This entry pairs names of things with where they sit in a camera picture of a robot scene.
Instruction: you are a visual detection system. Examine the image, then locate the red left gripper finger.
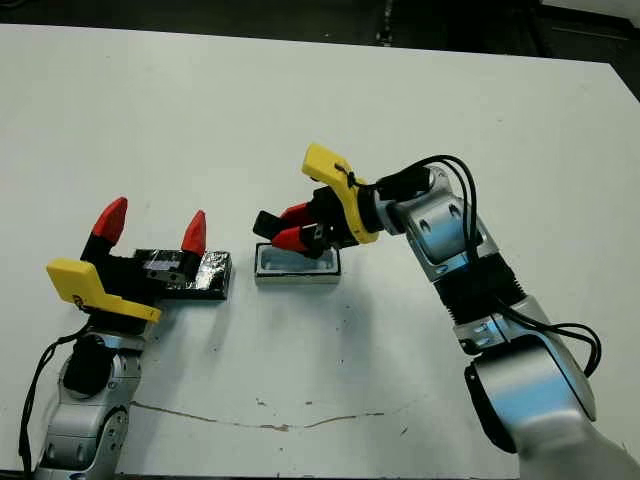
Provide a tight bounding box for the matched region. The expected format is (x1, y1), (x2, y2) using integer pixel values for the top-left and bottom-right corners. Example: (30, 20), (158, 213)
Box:
(82, 197), (129, 262)
(180, 209), (207, 266)

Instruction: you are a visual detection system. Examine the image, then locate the white camera box base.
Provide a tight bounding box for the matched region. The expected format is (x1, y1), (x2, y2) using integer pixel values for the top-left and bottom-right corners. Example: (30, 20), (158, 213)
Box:
(254, 242), (342, 286)

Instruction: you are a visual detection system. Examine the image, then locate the dark metal stand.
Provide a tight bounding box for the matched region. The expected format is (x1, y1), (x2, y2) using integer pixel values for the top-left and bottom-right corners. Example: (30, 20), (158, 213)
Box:
(374, 0), (399, 47)

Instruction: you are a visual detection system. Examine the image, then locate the white robot shoulder shell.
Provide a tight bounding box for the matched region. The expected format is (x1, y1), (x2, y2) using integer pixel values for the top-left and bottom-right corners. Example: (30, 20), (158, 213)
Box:
(514, 417), (640, 480)

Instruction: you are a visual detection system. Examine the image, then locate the white cabinet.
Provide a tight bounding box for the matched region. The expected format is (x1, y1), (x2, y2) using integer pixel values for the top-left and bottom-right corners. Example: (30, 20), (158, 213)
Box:
(542, 0), (631, 8)

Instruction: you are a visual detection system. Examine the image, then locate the black camera box lid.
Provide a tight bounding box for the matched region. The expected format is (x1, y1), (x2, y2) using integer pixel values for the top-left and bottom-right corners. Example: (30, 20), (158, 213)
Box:
(134, 248), (235, 301)

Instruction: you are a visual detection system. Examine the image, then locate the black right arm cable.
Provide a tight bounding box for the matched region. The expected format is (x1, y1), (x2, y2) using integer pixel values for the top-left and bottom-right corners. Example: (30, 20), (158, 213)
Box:
(369, 154), (604, 377)

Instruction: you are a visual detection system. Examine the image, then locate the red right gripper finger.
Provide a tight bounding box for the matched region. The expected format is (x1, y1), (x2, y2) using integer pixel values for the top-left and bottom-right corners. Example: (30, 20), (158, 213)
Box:
(279, 202), (314, 229)
(272, 225), (314, 251)

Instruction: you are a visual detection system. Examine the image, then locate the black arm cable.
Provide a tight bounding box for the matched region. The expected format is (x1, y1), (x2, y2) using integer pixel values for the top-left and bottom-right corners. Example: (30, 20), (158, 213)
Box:
(18, 334), (86, 472)
(369, 154), (604, 377)

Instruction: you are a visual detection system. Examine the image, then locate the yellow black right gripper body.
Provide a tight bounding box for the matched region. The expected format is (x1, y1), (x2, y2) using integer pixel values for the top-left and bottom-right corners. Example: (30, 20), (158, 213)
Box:
(301, 143), (386, 256)

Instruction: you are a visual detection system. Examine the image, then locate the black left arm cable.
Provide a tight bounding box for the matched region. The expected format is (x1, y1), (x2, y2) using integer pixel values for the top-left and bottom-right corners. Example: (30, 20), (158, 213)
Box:
(18, 334), (86, 472)

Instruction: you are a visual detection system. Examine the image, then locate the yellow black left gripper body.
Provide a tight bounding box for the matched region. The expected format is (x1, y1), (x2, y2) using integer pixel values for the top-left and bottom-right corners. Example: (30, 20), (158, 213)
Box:
(46, 254), (194, 334)

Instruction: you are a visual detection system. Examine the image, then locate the small black camera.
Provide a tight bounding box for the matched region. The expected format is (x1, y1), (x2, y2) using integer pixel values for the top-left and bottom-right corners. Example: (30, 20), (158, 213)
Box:
(252, 209), (285, 242)

